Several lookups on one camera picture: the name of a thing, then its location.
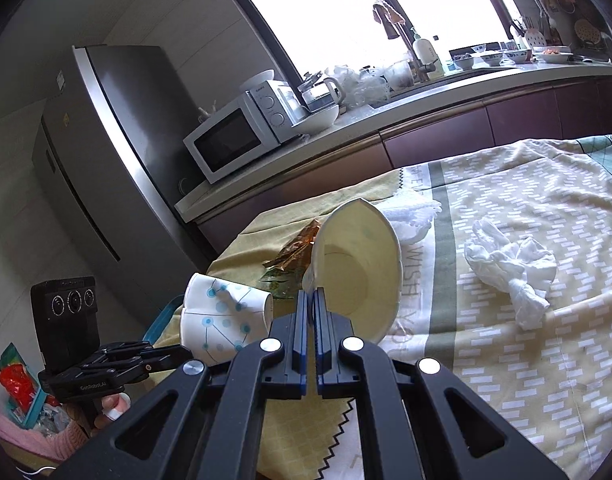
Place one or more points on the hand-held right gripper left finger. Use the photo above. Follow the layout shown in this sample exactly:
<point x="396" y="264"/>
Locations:
<point x="302" y="340"/>

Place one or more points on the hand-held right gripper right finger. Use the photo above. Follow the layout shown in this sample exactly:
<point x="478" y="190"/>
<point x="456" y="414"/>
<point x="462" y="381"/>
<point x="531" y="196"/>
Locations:
<point x="322" y="340"/>

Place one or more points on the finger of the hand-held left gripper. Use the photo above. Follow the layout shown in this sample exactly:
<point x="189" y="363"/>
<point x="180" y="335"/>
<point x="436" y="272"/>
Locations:
<point x="160" y="361"/>
<point x="125" y="349"/>

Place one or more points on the blue plastic bin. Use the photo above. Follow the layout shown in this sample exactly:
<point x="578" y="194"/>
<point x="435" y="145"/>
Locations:
<point x="158" y="327"/>

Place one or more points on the cream paper bowl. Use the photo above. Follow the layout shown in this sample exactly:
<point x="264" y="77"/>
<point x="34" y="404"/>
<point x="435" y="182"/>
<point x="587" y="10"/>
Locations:
<point x="356" y="270"/>

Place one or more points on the crushed blue-dotted paper cup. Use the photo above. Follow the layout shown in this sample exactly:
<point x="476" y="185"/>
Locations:
<point x="220" y="310"/>

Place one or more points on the person's left forearm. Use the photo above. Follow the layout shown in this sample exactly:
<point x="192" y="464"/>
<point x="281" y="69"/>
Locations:
<point x="35" y="435"/>

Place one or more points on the person's left hand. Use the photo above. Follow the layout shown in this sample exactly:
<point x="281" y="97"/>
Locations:
<point x="113" y="409"/>

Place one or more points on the green plastic wrapper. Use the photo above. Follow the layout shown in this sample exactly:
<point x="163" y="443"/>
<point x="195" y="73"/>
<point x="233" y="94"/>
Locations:
<point x="283" y="282"/>

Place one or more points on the red plastic bag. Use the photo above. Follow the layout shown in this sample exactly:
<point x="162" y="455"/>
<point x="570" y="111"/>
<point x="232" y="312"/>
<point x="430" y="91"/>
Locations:
<point x="18" y="380"/>

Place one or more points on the brown plastic wrapper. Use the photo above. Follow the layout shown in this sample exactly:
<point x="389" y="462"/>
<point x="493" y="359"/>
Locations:
<point x="301" y="242"/>

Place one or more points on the white tissue near bowl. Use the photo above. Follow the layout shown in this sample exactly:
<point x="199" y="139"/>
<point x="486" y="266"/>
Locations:
<point x="411" y="217"/>

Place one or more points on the grey refrigerator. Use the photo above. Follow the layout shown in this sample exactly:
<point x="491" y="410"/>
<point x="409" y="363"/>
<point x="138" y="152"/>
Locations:
<point x="110" y="135"/>

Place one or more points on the yellow patterned tablecloth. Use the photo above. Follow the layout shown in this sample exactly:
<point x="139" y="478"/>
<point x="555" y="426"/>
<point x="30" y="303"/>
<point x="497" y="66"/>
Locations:
<point x="511" y="385"/>

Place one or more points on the crumpled white tissue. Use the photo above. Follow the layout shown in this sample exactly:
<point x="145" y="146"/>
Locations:
<point x="511" y="265"/>

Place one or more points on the white microwave oven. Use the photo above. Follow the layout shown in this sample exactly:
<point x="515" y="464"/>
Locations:
<point x="225" y="145"/>

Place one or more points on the large white bowl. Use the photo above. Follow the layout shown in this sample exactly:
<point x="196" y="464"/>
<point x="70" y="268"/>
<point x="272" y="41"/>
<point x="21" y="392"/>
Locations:
<point x="318" y="120"/>

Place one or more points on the kitchen counter cabinet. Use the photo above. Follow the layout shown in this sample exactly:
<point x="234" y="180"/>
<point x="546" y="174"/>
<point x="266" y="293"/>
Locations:
<point x="436" y="130"/>

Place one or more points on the white electric kettle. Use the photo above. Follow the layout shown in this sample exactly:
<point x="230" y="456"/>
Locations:
<point x="333" y="90"/>

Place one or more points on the pile of clear plastic containers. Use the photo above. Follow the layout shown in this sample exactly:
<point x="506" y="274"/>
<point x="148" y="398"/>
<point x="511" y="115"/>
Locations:
<point x="371" y="82"/>

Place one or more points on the small white bowl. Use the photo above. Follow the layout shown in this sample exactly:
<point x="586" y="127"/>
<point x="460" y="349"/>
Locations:
<point x="258" y="79"/>

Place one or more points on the metal kitchen faucet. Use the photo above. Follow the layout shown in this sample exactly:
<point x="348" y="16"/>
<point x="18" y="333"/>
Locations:
<point x="418" y="60"/>

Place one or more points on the white soap bottle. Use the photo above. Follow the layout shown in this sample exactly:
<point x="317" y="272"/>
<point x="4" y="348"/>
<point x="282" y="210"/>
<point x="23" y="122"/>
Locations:
<point x="423" y="47"/>

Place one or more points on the blue patterned bowl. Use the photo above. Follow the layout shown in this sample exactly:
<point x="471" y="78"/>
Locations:
<point x="463" y="62"/>
<point x="517" y="56"/>
<point x="492" y="58"/>

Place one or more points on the large window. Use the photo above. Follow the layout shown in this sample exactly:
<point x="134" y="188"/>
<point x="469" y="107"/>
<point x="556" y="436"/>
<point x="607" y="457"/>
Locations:
<point x="336" y="10"/>

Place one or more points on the brown cloth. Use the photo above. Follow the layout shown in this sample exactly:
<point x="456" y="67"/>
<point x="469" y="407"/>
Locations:
<point x="386" y="15"/>

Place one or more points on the white plate with food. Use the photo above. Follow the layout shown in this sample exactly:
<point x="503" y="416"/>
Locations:
<point x="553" y="55"/>

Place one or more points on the utensil holder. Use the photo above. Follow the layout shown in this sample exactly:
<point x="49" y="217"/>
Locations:
<point x="531" y="35"/>

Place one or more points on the round woven trivet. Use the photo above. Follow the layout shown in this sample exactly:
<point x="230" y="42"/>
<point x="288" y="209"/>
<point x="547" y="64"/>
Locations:
<point x="587" y="32"/>

